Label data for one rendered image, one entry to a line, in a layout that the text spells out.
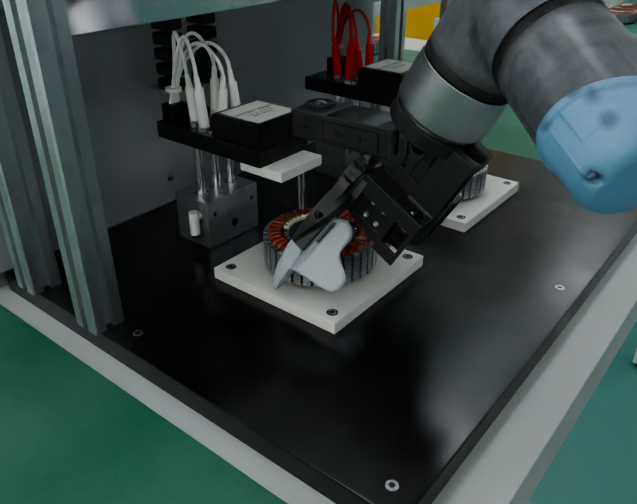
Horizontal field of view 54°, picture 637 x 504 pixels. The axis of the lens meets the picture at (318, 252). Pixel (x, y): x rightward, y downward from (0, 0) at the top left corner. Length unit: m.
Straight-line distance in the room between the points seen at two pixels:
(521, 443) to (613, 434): 1.19
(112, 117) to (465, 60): 0.41
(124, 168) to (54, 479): 0.38
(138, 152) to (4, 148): 0.20
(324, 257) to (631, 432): 1.26
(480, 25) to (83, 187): 0.32
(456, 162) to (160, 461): 0.31
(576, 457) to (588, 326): 0.97
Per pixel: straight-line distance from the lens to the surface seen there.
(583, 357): 0.60
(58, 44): 0.49
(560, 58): 0.38
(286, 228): 0.61
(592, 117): 0.35
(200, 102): 0.63
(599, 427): 1.69
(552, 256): 0.70
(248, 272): 0.61
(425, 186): 0.50
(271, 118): 0.59
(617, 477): 1.59
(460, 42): 0.44
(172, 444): 0.49
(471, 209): 0.75
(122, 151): 0.74
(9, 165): 0.60
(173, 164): 0.79
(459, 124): 0.46
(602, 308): 0.68
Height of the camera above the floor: 1.10
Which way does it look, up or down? 29 degrees down
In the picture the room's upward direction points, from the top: straight up
